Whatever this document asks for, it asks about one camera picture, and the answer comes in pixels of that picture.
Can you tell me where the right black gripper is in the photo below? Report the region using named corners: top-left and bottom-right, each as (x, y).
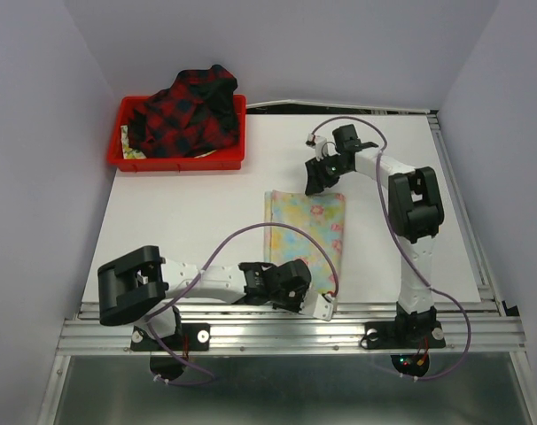
top-left (304, 152), bottom-right (350, 196)

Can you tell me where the pastel floral skirt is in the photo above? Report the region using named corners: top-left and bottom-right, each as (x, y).
top-left (263, 190), bottom-right (346, 294)

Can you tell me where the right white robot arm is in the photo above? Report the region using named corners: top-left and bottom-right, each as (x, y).
top-left (305, 125), bottom-right (445, 350)

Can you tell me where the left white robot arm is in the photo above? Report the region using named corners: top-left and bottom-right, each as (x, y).
top-left (97, 245), bottom-right (320, 349)

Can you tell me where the red black plaid skirt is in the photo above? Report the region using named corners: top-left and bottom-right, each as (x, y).
top-left (127, 65), bottom-right (240, 158)

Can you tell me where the yellow floral cloth in bin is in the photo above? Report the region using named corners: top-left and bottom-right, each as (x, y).
top-left (121, 125), bottom-right (146, 159)

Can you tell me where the red plastic bin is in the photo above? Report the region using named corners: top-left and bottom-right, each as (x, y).
top-left (106, 94), bottom-right (246, 173)

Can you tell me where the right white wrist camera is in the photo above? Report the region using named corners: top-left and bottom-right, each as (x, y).
top-left (306, 134), bottom-right (337, 161)

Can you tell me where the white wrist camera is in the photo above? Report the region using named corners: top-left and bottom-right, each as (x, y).
top-left (306, 134), bottom-right (337, 161)
top-left (300, 291), bottom-right (336, 321)

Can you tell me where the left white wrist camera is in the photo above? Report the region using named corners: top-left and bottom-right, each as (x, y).
top-left (300, 291), bottom-right (336, 321)

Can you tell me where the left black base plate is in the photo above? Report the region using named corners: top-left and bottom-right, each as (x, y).
top-left (129, 322), bottom-right (210, 352)

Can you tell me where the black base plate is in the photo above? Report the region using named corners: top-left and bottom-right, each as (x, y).
top-left (359, 321), bottom-right (447, 352)
top-left (129, 322), bottom-right (210, 352)

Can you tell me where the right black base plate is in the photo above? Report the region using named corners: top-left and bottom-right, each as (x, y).
top-left (359, 321), bottom-right (447, 352)

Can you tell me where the aluminium right rail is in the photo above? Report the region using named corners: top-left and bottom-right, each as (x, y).
top-left (426, 110), bottom-right (520, 318)

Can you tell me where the aluminium front rail frame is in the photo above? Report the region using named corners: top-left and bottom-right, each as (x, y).
top-left (38, 301), bottom-right (537, 424)

